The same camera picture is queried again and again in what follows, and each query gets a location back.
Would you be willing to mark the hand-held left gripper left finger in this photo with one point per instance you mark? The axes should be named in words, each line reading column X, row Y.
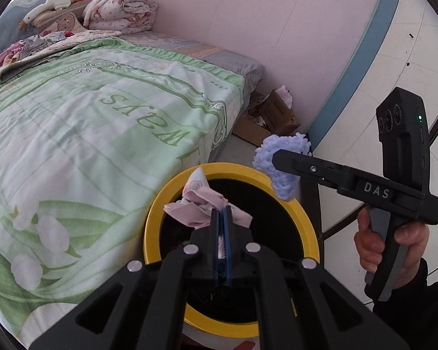
column 216, row 240

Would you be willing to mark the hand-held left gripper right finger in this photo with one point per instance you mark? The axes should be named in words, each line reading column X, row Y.
column 228, row 248

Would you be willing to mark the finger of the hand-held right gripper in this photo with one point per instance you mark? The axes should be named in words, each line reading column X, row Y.
column 306, row 167

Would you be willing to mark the pink tissue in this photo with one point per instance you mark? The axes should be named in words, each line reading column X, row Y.
column 197, row 207

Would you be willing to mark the purple fluffy cloth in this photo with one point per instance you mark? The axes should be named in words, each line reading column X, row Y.
column 266, row 151

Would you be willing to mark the yellow rimmed black trash bin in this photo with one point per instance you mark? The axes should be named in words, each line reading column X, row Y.
column 241, row 170

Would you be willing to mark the person's right forearm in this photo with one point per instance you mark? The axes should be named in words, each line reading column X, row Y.
column 416, row 299

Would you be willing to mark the person's right hand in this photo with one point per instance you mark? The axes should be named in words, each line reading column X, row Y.
column 414, row 244

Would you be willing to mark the cardboard box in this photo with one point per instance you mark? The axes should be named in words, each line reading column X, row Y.
column 277, row 113

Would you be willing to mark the white plastic bag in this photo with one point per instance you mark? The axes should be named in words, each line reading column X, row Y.
column 284, row 94

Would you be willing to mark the bed with blue headboard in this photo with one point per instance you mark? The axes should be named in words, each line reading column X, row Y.
column 226, row 60

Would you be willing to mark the green printed blanket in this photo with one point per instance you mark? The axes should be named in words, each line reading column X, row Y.
column 95, row 135

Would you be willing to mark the beige thin folded quilt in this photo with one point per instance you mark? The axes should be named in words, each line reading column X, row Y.
column 91, row 35

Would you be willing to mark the folded floral quilt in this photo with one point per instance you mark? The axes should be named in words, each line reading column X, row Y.
column 120, row 11

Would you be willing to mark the bear print pillow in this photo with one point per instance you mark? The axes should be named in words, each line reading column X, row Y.
column 65, row 22

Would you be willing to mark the grey blue printed garment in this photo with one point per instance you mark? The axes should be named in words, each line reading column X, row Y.
column 36, row 42

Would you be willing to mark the brown striped pillow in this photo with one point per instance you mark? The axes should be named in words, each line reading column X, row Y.
column 47, row 16

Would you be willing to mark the pink garment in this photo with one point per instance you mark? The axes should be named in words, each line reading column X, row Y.
column 7, row 53

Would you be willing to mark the white goose plush toy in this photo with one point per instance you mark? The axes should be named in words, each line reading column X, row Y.
column 62, row 0

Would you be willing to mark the blue door frame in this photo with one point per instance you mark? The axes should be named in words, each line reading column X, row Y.
column 350, row 94

